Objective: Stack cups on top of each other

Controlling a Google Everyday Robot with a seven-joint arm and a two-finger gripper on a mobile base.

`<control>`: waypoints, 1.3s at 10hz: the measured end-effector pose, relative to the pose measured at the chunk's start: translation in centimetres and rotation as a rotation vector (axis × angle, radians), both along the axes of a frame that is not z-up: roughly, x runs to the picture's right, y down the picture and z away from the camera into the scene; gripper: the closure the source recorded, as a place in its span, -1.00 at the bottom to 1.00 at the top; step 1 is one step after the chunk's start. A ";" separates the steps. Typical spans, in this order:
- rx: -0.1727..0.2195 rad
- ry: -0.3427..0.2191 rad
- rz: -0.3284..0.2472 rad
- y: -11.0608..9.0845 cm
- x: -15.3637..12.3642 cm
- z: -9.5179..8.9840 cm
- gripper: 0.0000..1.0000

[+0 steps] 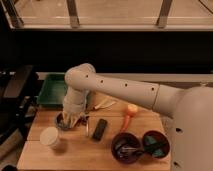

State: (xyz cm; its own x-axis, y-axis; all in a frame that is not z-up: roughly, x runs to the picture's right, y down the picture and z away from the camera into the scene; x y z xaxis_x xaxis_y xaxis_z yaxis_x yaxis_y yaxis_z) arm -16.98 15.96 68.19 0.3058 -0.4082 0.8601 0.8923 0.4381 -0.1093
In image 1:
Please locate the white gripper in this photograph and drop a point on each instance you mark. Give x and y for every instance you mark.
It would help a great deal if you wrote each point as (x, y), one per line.
(73, 104)

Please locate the white paper cup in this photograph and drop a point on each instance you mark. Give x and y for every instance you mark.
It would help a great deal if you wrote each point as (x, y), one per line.
(50, 137)

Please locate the green plastic tray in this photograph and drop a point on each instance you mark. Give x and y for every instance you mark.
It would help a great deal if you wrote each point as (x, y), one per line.
(53, 91)

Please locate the black chair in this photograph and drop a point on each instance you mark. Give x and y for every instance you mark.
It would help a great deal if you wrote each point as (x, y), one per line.
(17, 92)

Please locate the dark metal cup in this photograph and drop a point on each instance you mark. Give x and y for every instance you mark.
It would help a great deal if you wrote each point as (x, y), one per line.
(64, 121)

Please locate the metal utensils in bowl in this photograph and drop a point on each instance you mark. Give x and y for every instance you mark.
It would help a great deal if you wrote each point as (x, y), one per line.
(125, 151)

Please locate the dark red bowl right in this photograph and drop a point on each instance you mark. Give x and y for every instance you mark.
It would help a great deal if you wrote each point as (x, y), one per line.
(160, 138)

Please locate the dark red bowl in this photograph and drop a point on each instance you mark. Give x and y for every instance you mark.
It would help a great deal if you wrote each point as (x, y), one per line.
(160, 138)
(129, 139)

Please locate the teal items in bowl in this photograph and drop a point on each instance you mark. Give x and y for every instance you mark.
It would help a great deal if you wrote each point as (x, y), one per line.
(154, 148)

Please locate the dark red bowl left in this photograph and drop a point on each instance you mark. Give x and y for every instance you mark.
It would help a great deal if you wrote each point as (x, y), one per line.
(129, 139)

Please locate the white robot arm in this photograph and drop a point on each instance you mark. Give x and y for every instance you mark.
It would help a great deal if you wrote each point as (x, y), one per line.
(191, 110)

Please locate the black rectangular remote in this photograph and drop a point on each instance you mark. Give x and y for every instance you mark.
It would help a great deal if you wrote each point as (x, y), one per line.
(99, 130)

